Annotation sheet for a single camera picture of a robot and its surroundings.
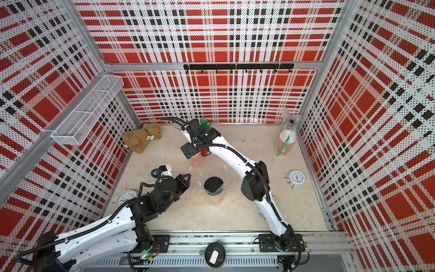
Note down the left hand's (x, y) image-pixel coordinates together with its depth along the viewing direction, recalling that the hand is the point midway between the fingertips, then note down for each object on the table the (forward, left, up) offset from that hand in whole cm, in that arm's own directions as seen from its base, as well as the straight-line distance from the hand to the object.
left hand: (194, 174), depth 77 cm
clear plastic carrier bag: (+29, -49, +5) cm, 58 cm away
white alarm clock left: (-5, +37, -13) cm, 40 cm away
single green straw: (+20, -47, -5) cm, 51 cm away
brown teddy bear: (+27, +39, -7) cm, 48 cm away
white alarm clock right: (+5, -52, -15) cm, 55 cm away
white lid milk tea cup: (+23, -46, -1) cm, 52 cm away
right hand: (+15, +1, +1) cm, 15 cm away
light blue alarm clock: (-16, -29, -4) cm, 33 cm away
